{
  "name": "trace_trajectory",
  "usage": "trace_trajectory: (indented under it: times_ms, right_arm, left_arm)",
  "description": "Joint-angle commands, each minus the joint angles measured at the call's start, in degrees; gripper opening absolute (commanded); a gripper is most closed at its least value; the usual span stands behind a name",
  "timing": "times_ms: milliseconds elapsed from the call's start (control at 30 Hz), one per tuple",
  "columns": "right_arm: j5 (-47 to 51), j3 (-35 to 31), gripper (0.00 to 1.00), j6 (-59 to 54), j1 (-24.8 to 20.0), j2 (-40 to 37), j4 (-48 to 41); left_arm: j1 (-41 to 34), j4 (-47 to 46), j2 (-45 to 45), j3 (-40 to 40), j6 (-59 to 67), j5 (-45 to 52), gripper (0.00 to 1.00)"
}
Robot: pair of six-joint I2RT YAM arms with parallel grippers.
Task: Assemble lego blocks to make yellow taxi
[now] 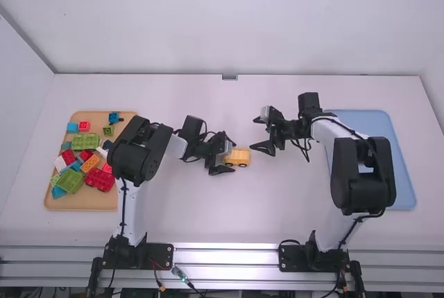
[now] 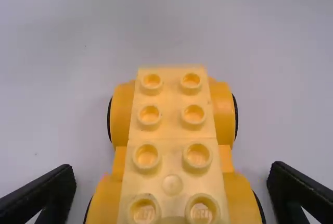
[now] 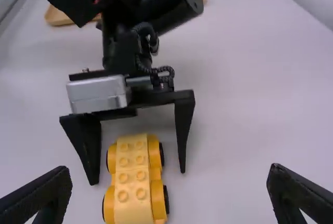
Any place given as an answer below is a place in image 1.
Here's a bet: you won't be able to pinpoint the orange toy brick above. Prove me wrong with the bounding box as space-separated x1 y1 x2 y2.
80 156 101 173

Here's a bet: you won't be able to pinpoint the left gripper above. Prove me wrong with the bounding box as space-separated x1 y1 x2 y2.
203 132 237 177

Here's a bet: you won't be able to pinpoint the small green circuit board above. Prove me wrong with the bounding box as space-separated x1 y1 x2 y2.
171 266 190 283

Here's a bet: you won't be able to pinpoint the yellow toy car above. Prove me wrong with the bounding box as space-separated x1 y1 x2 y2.
221 148 252 168

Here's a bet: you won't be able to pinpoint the silver rails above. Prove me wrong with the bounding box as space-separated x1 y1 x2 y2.
0 241 444 292

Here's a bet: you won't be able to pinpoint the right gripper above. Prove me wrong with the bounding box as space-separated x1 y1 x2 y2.
248 106 296 158

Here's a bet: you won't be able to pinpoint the tan tray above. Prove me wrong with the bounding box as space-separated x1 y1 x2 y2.
43 110 139 213

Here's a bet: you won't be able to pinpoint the black cable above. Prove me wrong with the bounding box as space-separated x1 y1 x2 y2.
290 137 312 164
278 238 307 249

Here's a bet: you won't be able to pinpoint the red and black wire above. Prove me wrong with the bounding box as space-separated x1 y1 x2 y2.
148 257 168 294

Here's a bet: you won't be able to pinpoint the blue mat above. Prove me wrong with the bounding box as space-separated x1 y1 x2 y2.
322 109 418 211

